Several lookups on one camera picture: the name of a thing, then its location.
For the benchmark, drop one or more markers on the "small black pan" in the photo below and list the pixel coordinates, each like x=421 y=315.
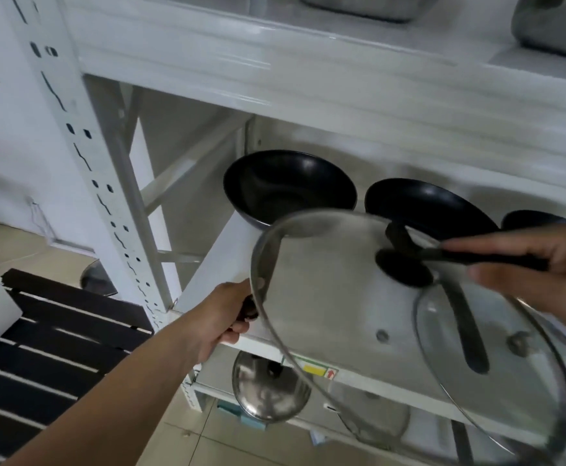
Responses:
x=530 y=219

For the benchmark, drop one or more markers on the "person's left thumb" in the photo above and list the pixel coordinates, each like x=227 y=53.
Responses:
x=236 y=332

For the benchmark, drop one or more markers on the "person's left forearm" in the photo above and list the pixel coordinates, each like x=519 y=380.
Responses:
x=118 y=397

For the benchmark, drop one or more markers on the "black frying pan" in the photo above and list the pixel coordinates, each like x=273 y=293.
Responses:
x=423 y=203

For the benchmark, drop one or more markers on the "steel basin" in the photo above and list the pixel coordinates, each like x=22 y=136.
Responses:
x=370 y=4

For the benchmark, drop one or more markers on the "teal plastic item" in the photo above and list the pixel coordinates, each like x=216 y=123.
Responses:
x=236 y=418

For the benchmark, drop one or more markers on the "small steel-rimmed glass lid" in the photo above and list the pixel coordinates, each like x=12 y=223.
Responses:
x=516 y=383

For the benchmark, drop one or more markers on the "shiny steel pot lid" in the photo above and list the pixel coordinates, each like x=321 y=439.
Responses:
x=263 y=383

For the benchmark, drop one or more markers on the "large steel-rimmed glass lid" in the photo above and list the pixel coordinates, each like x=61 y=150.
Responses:
x=331 y=296

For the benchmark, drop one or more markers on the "black wok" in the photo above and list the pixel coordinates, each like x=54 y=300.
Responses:
x=287 y=184

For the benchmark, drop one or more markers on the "round metal stool base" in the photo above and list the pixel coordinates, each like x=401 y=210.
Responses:
x=97 y=279

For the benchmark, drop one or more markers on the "steel pot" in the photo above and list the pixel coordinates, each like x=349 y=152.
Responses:
x=554 y=21

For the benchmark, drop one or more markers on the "white metal shelving rack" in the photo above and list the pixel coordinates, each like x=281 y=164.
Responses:
x=273 y=87

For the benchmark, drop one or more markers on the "person's right hand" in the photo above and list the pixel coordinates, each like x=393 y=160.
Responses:
x=559 y=281

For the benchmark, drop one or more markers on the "black slatted bench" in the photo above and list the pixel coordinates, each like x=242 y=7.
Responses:
x=54 y=354

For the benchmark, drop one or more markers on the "glass lid with steel rim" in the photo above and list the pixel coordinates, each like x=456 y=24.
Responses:
x=385 y=422

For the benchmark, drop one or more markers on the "person's right thumb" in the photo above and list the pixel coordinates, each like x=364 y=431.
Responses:
x=499 y=277

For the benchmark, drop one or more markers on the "person's left hand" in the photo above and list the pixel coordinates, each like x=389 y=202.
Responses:
x=217 y=317

